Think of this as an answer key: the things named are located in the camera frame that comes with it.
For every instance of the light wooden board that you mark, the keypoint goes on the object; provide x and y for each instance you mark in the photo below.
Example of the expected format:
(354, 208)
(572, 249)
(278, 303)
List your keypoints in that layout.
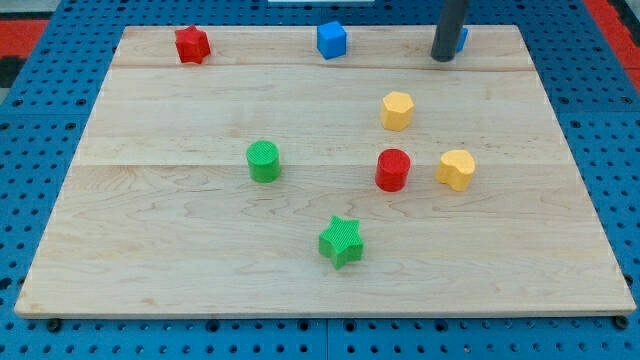
(159, 218)

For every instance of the green cylinder block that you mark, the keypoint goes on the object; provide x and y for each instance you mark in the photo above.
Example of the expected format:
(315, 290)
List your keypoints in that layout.
(263, 161)

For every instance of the green star block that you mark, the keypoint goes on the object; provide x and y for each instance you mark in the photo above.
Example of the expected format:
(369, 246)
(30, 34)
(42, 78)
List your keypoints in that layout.
(341, 242)

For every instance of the red cylinder block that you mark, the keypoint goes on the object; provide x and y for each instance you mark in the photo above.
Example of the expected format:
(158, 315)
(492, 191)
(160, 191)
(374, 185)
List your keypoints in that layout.
(392, 170)

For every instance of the yellow hexagon block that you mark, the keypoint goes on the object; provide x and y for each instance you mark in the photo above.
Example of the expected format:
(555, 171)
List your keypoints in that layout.
(397, 109)

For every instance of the yellow heart block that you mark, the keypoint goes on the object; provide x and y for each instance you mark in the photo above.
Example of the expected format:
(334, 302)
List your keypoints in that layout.
(456, 169)

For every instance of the blue cube block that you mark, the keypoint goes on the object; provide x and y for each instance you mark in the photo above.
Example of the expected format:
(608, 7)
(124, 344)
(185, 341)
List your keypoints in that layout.
(331, 40)

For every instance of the red star block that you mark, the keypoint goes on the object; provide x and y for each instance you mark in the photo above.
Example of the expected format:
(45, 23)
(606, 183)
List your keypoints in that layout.
(192, 44)

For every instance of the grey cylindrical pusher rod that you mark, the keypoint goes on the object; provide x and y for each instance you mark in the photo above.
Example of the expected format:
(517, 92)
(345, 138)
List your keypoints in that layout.
(449, 29)

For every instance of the blue block behind rod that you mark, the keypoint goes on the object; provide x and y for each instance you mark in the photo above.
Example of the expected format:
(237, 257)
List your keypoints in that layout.
(462, 40)

